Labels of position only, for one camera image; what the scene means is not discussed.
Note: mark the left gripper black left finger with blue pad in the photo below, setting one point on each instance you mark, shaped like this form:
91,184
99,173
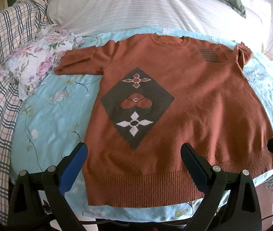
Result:
38,198

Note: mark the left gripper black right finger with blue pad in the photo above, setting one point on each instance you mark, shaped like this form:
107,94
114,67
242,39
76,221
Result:
230,200

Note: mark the rust orange knit sweater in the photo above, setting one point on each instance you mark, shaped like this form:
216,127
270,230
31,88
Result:
157,93

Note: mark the white pink floral cloth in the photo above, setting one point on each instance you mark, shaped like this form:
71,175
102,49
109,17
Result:
30,63

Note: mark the white striped pillow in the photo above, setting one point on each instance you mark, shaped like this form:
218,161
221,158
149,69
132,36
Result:
211,17

